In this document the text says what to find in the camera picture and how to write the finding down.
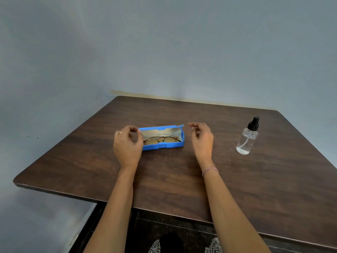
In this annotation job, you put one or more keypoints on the person's left hand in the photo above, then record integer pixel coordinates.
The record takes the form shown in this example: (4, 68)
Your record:
(127, 151)

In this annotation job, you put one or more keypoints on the person's right hand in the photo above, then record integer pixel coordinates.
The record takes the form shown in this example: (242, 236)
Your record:
(204, 144)

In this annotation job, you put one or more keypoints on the person's left thumb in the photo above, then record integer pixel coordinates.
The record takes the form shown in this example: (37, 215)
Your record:
(138, 133)

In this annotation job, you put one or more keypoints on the person's right thumb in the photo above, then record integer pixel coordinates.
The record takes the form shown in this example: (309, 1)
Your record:
(197, 133)

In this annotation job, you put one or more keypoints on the person's left forearm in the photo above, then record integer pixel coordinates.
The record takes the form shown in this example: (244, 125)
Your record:
(115, 208)

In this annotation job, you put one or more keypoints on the person's right forearm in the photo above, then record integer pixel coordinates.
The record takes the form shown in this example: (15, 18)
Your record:
(229, 213)

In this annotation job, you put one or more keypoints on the blue glasses case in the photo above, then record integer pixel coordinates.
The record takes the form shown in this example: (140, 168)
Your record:
(163, 148)

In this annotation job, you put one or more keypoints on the clear spray bottle black cap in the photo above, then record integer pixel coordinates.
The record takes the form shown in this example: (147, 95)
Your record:
(246, 142)

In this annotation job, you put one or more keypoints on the black white patterned trousers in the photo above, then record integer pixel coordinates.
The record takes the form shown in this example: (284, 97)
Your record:
(213, 247)

